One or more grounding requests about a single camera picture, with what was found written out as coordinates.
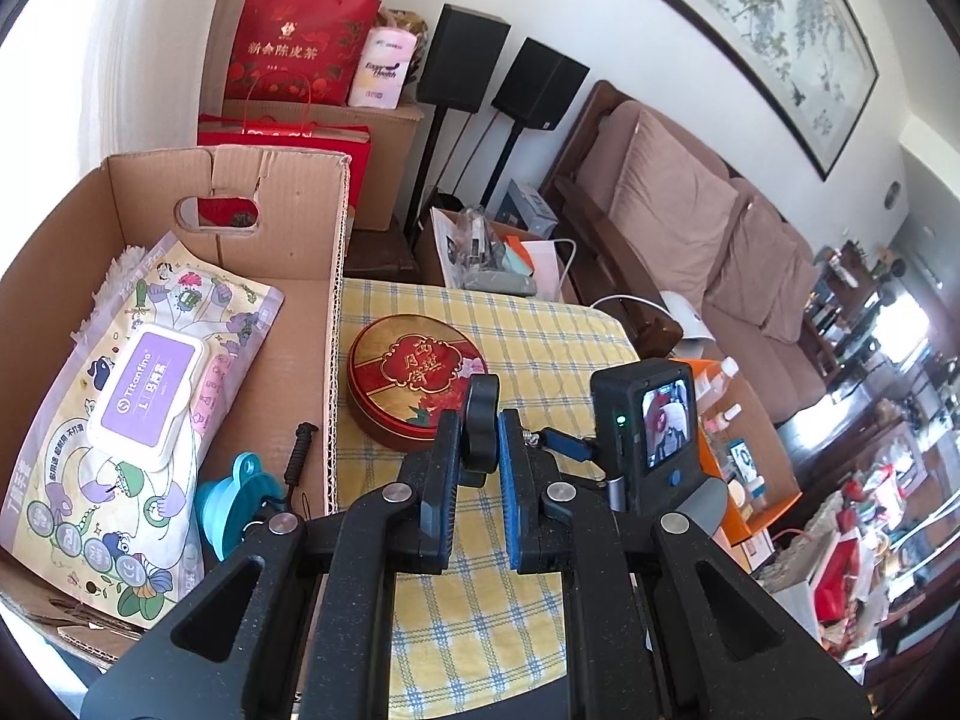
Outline small blue white box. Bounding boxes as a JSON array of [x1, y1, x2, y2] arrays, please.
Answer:
[[502, 180, 560, 239]]

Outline white charging cable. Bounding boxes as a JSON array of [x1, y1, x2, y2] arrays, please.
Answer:
[[553, 240, 670, 317]]

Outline framed ink painting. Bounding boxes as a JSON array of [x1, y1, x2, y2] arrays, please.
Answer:
[[639, 0, 880, 181]]

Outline cardboard box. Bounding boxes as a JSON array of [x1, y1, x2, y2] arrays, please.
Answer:
[[221, 97, 426, 233], [0, 144, 353, 672]]

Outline red shopping bag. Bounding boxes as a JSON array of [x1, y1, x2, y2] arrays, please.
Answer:
[[812, 532, 865, 621]]

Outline black lanyard with round clip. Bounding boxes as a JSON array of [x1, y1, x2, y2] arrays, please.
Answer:
[[279, 420, 317, 520]]

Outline closed cardboard box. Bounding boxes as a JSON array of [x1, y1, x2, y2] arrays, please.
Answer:
[[221, 97, 426, 233]]

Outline large brown sofa cushion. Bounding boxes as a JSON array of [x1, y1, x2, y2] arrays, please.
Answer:
[[607, 109, 740, 293]]

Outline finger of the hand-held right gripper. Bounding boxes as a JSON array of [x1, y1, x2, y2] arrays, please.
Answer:
[[534, 426, 602, 464]]

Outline cluttered coffee table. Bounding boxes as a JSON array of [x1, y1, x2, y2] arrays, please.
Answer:
[[750, 382, 960, 665]]

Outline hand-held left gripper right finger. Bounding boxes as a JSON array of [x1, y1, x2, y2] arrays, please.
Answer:
[[499, 409, 875, 720]]

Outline blue collapsible funnel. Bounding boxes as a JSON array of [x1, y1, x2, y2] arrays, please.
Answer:
[[193, 452, 286, 563]]

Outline orange box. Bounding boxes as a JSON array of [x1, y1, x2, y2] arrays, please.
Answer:
[[660, 360, 803, 550]]

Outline yellow checkered tablecloth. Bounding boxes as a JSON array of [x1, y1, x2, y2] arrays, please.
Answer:
[[337, 277, 647, 720]]

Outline purple lid wet wipes pack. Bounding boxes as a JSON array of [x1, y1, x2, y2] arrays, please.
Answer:
[[0, 232, 286, 636]]

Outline red round floral tin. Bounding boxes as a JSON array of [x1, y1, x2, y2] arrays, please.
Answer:
[[346, 313, 488, 452]]

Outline clear plastic bottle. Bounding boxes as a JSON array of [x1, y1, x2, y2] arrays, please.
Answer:
[[694, 356, 741, 407]]

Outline wooden frame sofa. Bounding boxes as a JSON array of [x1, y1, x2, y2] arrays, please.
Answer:
[[540, 79, 842, 422]]

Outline white tissue pack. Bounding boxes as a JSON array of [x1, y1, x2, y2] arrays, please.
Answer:
[[347, 26, 417, 107]]

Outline red gift bag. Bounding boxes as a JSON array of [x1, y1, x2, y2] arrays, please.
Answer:
[[197, 112, 372, 230], [225, 0, 383, 106]]

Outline white round device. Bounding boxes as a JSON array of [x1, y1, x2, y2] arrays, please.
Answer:
[[660, 291, 713, 361]]

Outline black speaker stand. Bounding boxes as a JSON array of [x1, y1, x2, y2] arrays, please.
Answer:
[[478, 120, 524, 209], [405, 109, 451, 241]]

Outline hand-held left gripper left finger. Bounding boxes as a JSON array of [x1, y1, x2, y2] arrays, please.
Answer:
[[81, 409, 462, 720]]

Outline small brown sofa cushion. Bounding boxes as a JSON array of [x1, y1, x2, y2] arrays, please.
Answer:
[[709, 191, 822, 346]]

